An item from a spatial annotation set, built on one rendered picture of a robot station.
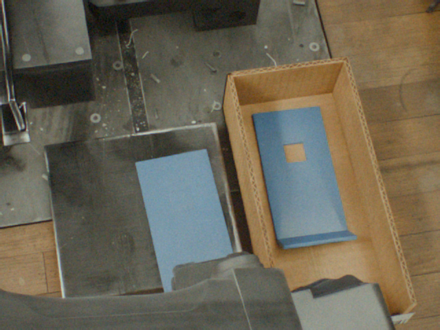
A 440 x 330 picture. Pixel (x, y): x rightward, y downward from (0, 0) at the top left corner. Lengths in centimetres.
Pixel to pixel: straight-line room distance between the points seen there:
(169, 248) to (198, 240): 3
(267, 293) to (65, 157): 38
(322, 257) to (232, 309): 36
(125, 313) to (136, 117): 47
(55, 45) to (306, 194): 28
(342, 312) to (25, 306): 26
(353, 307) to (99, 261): 30
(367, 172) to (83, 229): 27
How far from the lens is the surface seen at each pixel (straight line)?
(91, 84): 92
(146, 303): 51
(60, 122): 95
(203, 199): 88
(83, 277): 86
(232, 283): 56
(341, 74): 93
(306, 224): 90
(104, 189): 89
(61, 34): 90
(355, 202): 92
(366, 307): 65
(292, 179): 92
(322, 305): 64
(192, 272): 74
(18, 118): 85
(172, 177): 89
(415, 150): 97
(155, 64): 97
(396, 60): 101
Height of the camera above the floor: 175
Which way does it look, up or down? 66 degrees down
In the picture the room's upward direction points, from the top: 9 degrees clockwise
